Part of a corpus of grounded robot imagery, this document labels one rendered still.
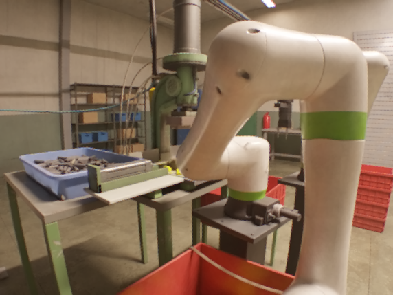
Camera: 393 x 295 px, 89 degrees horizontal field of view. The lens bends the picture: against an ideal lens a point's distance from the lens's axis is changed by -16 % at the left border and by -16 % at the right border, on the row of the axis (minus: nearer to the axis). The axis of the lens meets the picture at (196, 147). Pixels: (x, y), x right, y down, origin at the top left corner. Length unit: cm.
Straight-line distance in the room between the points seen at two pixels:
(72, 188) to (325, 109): 78
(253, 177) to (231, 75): 44
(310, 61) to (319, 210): 24
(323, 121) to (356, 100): 6
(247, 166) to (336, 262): 37
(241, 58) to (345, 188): 27
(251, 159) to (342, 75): 39
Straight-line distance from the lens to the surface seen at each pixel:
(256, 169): 72
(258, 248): 85
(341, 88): 41
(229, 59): 33
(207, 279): 84
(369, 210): 303
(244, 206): 75
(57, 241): 84
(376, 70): 104
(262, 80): 33
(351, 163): 42
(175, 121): 99
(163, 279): 70
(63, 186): 87
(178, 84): 102
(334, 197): 43
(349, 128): 41
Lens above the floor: 124
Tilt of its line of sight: 8 degrees down
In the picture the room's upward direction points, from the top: straight up
